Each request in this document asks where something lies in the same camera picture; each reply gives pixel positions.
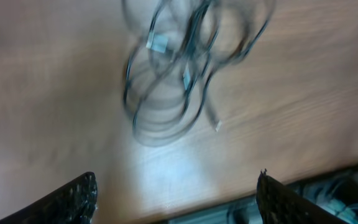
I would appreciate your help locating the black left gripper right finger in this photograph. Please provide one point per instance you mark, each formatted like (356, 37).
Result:
(279, 203)

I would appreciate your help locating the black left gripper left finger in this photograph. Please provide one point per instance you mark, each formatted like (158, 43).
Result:
(72, 203)

